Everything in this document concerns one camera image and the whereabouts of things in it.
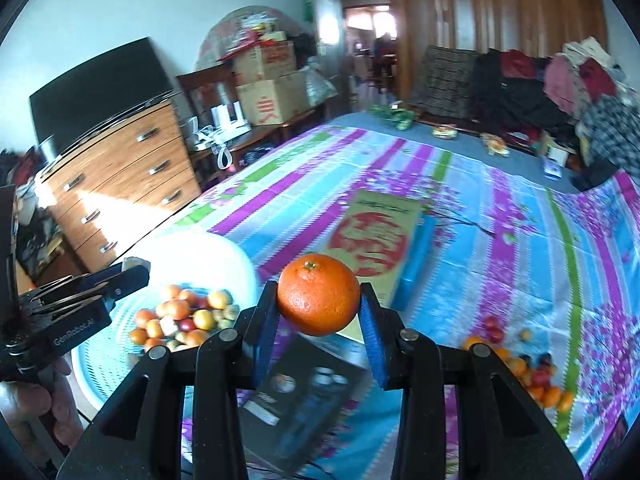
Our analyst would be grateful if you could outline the checked dark blanket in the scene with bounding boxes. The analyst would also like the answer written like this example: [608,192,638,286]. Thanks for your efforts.
[408,46,480,119]

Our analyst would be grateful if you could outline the wooden chest of drawers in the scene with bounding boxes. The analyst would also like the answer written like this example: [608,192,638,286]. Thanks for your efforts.
[36,100,201,272]

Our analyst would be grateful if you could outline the white wifi router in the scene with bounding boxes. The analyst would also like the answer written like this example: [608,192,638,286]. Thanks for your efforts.
[210,101,250,132]

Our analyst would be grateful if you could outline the white plastic colander basket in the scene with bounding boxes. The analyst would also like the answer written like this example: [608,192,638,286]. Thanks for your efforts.
[72,231,258,410]

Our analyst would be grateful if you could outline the upper cardboard box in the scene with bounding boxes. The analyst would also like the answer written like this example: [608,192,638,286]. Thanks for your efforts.
[232,41,296,86]

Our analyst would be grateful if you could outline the large cardboard box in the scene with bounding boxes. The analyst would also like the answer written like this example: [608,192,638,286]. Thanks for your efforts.
[236,70,311,126]

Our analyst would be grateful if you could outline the yellow red gift box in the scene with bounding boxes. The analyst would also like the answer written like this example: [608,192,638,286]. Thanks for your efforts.
[319,188,424,345]

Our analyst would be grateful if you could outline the left hand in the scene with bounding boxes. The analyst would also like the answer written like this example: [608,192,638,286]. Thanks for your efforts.
[1,358,84,468]

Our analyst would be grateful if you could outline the black flat television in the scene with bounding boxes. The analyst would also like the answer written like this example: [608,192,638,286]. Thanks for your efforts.
[29,38,172,154]

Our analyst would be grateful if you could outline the green snack packet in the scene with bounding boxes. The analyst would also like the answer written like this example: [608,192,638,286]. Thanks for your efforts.
[369,104,414,131]

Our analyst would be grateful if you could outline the pile of clothes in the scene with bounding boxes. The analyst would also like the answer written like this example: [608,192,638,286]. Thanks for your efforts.
[469,37,639,188]

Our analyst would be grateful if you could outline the small blue white box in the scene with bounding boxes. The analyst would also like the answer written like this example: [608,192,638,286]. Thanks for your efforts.
[541,157,562,180]

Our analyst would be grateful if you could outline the large orange mandarin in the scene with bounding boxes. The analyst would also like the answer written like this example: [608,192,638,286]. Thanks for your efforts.
[277,254,360,337]

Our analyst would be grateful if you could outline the blue carton box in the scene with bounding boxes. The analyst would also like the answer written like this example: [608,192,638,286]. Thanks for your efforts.
[390,214,436,311]

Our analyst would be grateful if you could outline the black product box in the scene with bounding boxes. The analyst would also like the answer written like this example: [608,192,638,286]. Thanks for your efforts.
[239,334,368,477]

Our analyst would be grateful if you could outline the orange snack packet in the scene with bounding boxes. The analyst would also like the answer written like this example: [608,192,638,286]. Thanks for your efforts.
[480,133,510,157]

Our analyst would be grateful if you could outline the yellow snack packet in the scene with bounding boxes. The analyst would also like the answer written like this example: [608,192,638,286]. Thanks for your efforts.
[433,125,458,140]

